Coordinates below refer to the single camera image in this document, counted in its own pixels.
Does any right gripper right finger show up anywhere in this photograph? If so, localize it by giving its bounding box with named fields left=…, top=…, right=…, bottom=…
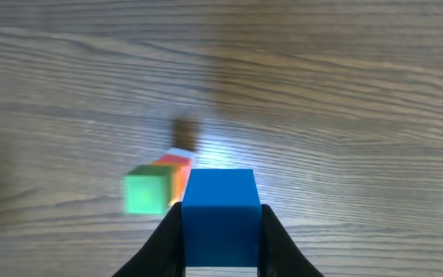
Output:
left=257, top=203, right=325, bottom=277

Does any orange cube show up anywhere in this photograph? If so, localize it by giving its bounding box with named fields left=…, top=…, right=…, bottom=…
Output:
left=151, top=160, right=187, bottom=207

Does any white cube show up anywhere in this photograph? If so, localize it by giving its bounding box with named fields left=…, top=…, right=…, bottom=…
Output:
left=166, top=147, right=198, bottom=162

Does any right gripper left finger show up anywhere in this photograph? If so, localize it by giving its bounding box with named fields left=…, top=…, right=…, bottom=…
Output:
left=112, top=201, right=186, bottom=277

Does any blue cube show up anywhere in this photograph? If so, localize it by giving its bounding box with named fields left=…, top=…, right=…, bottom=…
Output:
left=181, top=168, right=263, bottom=269

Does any green cube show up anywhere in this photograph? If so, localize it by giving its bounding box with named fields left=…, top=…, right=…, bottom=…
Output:
left=122, top=164, right=175, bottom=216

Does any red cube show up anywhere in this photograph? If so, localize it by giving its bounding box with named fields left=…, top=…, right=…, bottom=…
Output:
left=158, top=153, right=192, bottom=186

